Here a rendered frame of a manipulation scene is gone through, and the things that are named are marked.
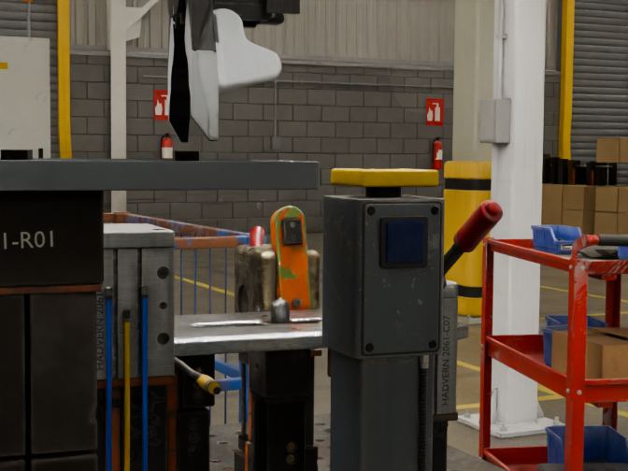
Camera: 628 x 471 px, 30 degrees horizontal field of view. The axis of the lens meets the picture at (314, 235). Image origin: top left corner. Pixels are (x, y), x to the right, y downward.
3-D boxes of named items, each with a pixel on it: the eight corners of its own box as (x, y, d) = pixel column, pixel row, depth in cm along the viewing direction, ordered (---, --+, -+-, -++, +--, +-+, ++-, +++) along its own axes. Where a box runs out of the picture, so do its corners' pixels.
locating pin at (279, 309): (285, 335, 120) (286, 295, 119) (292, 338, 118) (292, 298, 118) (267, 336, 119) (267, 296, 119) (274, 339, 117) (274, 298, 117)
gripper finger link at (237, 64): (293, 112, 72) (277, -1, 77) (198, 111, 71) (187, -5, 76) (285, 142, 75) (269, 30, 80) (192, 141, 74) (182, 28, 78)
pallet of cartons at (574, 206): (629, 243, 1517) (631, 185, 1512) (582, 245, 1478) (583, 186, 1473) (566, 236, 1622) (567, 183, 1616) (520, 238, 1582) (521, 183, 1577)
